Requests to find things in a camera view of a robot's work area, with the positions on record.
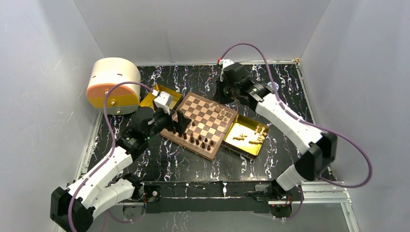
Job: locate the black aluminium base frame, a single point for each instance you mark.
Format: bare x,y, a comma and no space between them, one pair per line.
234,196

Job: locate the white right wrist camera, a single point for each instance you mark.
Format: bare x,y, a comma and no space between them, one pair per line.
224,63

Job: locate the dark chess pieces row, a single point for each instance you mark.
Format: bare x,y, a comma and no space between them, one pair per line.
198,138

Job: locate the cream orange round appliance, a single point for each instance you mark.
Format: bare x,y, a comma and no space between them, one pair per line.
108,72

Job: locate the white pieces pile in tin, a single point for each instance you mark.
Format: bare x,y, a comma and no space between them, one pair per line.
244,134

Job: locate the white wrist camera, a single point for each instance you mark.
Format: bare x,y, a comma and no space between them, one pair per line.
224,63
163,101

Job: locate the gold tin with white pieces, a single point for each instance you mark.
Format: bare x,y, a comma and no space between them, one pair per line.
244,149

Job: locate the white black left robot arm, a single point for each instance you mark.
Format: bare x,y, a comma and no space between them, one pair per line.
75,207

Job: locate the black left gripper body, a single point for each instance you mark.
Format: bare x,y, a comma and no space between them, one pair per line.
163,120

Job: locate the empty gold tin box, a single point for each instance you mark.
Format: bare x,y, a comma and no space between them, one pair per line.
148,100

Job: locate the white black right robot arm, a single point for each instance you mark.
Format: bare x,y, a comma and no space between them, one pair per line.
317,148

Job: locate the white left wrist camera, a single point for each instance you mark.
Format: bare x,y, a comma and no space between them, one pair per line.
163,101

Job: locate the wooden chess board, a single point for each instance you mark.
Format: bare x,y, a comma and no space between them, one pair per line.
205,114

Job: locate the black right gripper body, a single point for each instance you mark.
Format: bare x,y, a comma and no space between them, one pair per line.
226,94

